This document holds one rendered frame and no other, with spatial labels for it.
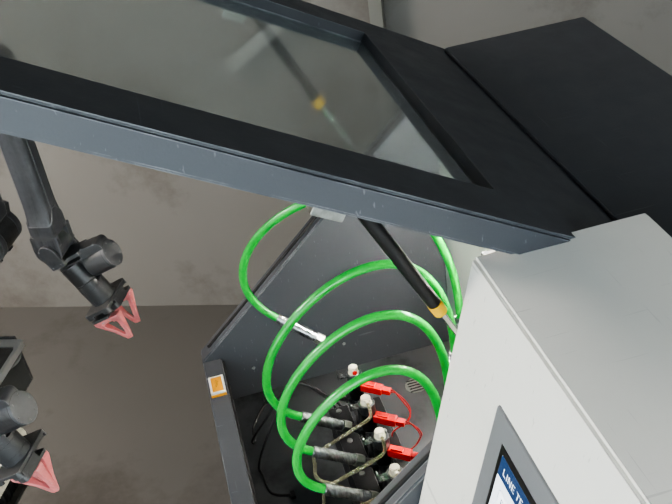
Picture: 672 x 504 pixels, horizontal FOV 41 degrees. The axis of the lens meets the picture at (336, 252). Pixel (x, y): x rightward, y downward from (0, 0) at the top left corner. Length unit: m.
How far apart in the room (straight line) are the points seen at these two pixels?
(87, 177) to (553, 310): 2.67
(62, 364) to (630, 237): 2.80
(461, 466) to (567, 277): 0.28
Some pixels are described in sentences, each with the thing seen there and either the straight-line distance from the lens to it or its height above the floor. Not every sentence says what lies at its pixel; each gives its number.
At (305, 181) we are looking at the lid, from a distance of 0.91.
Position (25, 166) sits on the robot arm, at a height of 1.41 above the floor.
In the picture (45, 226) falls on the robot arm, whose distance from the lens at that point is 1.84.
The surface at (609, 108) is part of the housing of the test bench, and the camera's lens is 1.47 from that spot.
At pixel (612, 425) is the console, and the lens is 0.85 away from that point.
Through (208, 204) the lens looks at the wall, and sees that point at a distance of 3.35.
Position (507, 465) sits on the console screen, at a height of 1.41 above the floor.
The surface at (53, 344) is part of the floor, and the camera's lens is 3.71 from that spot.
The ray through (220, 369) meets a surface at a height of 0.95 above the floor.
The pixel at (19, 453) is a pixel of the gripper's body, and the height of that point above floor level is 1.10.
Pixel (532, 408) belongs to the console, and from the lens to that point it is 0.94.
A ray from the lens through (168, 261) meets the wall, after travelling 3.56.
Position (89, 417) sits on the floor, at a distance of 3.33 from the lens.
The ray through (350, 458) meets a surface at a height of 1.08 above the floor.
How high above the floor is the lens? 2.16
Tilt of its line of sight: 35 degrees down
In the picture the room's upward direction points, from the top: 9 degrees counter-clockwise
